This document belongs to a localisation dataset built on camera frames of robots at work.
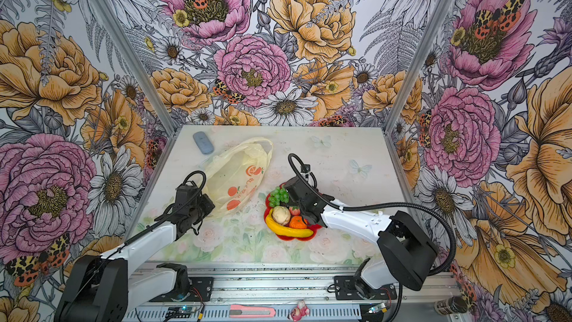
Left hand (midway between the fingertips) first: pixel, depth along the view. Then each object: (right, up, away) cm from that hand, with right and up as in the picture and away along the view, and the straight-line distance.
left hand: (212, 208), depth 90 cm
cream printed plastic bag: (+5, +11, +12) cm, 17 cm away
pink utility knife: (+19, -27, -20) cm, 39 cm away
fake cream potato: (+28, -1, -5) cm, 28 cm away
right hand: (+35, +6, -3) cm, 35 cm away
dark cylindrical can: (+78, -19, -28) cm, 85 cm away
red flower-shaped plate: (+30, -8, -10) cm, 32 cm away
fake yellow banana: (+30, -6, -10) cm, 32 cm away
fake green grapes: (+27, +6, -3) cm, 28 cm away
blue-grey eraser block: (-12, +27, +22) cm, 37 cm away
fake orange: (+34, -4, -6) cm, 35 cm away
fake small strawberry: (+33, +1, -5) cm, 33 cm away
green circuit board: (-3, -27, -19) cm, 34 cm away
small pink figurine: (+35, -25, -22) cm, 48 cm away
